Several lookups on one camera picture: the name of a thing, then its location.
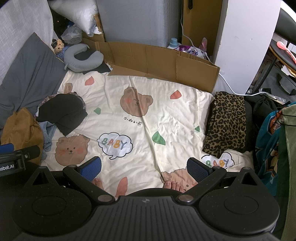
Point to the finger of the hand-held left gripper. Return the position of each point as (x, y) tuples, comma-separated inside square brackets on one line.
[(7, 147)]

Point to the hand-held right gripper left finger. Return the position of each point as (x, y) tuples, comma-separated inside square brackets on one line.
[(91, 167)]

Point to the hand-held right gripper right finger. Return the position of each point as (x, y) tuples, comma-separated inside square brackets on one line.
[(197, 168)]

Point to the black bear-print shorts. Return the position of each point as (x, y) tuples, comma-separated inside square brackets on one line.
[(62, 111)]

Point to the person's left foot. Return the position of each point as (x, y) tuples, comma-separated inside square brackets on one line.
[(97, 182)]

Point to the person's foot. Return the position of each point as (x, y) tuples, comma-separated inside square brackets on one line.
[(175, 186), (97, 182)]

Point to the mustard brown garment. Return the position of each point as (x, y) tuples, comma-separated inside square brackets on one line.
[(20, 134)]

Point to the person's right foot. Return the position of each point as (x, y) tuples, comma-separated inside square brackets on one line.
[(175, 186)]

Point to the light blue garment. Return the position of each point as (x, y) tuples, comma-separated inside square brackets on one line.
[(47, 136)]

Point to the leopard print garment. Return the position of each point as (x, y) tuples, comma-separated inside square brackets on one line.
[(225, 122)]

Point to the cream bear-print blanket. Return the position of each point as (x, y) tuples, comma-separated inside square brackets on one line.
[(161, 111)]

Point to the teal printed garment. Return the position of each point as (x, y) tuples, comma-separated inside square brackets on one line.
[(268, 150)]

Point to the grey pillow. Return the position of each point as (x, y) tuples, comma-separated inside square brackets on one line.
[(30, 76)]

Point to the black garment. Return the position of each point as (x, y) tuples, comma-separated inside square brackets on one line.
[(261, 115)]

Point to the silver foil bag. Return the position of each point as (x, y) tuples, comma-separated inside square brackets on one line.
[(274, 97)]

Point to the grey-blue neck pillow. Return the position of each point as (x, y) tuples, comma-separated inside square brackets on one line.
[(76, 62)]

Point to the small teddy bear toy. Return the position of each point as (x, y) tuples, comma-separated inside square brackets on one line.
[(59, 46)]

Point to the purple detergent bag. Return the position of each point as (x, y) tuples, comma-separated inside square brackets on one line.
[(190, 51)]

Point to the folded cardboard sheet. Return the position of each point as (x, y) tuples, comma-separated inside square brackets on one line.
[(150, 60)]

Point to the white curtain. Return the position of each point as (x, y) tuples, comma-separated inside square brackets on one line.
[(20, 25)]

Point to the pink plastic item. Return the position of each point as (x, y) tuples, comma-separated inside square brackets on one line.
[(204, 45)]

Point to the blue-capped detergent bottle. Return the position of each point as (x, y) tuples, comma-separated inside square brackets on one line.
[(173, 44)]

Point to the clear plastic bag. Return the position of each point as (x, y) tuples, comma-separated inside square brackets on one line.
[(72, 34)]

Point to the tall cardboard box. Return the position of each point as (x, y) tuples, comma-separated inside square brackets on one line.
[(203, 20)]

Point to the white pillow in plastic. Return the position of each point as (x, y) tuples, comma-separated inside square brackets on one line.
[(78, 14)]

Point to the grey upright mattress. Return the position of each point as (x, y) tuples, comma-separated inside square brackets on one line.
[(138, 20)]

